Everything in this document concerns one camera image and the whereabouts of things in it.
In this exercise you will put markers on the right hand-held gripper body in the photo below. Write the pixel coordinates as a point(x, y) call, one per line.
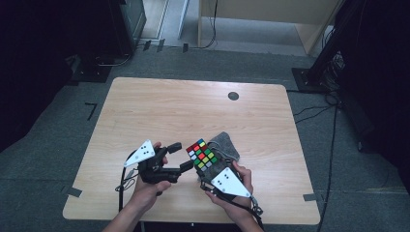
point(230, 183)

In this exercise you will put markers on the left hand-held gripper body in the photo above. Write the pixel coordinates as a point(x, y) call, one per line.
point(151, 170)

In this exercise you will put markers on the multicoloured puzzle cube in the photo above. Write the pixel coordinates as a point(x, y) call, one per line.
point(202, 155)

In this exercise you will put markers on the grey cloth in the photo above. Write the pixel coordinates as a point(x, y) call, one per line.
point(225, 146)

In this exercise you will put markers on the person's left hand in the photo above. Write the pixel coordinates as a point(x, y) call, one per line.
point(148, 193)

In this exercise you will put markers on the person's right hand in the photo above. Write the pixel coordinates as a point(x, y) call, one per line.
point(240, 206)

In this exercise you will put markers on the round grey table grommet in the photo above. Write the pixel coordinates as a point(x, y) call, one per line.
point(233, 96)

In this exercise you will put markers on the grey tape strip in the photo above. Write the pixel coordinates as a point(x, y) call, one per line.
point(73, 192)
point(310, 197)

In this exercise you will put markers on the black corner floor tape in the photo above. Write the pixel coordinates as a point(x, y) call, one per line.
point(92, 108)

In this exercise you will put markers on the black metal stand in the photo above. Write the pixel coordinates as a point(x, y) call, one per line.
point(311, 79)

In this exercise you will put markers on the black cabinet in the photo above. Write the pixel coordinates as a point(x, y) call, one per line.
point(130, 22)

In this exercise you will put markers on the dark curtain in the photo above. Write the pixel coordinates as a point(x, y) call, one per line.
point(380, 80)
point(32, 64)

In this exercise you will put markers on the beige wooden furniture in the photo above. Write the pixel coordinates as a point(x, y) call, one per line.
point(270, 13)

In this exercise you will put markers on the black floor base plate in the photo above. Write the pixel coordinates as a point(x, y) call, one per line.
point(92, 72)

